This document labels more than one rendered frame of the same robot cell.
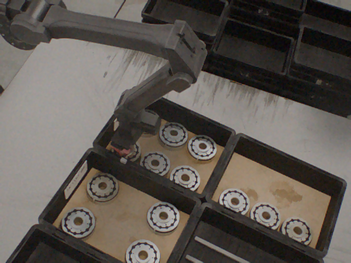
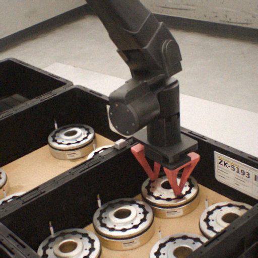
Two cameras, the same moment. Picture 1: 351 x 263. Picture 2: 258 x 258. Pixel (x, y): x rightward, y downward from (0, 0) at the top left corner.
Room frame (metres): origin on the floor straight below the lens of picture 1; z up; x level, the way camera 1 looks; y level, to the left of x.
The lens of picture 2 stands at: (1.30, -0.54, 1.43)
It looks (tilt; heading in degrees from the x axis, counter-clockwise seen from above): 29 degrees down; 127
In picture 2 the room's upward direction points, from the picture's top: 7 degrees counter-clockwise
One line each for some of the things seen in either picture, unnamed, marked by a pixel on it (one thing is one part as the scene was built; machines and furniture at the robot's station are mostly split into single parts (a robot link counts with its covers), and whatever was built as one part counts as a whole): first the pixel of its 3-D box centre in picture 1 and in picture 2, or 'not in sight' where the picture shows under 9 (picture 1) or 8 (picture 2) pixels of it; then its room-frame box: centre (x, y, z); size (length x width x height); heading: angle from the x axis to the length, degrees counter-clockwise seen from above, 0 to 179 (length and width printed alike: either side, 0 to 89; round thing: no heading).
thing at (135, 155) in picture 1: (126, 149); (169, 188); (0.86, 0.15, 0.86); 0.10 x 0.10 x 0.01
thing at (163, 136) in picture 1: (173, 133); (183, 255); (0.97, 0.00, 0.86); 0.10 x 0.10 x 0.01
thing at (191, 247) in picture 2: (174, 133); (182, 253); (0.97, 0.00, 0.86); 0.05 x 0.05 x 0.01
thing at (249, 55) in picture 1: (247, 66); not in sight; (1.91, -0.32, 0.31); 0.40 x 0.30 x 0.34; 82
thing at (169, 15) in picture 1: (180, 38); not in sight; (1.97, 0.08, 0.37); 0.40 x 0.30 x 0.45; 82
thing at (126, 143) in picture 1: (127, 129); (163, 128); (0.86, 0.15, 0.98); 0.10 x 0.07 x 0.07; 162
